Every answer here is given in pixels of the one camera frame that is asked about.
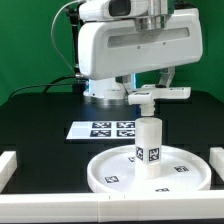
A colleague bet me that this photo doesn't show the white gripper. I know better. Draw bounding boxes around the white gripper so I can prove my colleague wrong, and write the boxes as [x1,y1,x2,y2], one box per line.
[78,8,203,94]

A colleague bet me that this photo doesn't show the white cross-shaped table base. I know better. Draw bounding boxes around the white cross-shaped table base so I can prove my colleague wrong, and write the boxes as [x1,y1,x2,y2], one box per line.
[128,86,191,117]

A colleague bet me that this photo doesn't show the white round table top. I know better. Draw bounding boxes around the white round table top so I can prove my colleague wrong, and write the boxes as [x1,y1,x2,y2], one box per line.
[87,145,211,193]

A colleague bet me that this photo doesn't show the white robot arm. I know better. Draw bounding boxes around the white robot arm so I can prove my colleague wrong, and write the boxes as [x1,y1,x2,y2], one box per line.
[78,0,203,101]

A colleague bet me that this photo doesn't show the white marker tag plate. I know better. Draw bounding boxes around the white marker tag plate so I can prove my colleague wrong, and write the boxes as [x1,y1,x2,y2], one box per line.
[66,121,135,140]

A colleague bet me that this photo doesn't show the black cables on table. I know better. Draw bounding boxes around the black cables on table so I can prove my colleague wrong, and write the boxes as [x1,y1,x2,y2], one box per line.
[7,75,87,101]

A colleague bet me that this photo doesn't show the grey camera cable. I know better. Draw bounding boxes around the grey camera cable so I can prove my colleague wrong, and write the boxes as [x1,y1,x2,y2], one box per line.
[50,0,83,76]

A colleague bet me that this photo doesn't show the white U-shaped border frame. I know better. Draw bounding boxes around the white U-shaped border frame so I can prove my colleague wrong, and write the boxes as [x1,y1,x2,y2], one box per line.
[0,151,224,224]

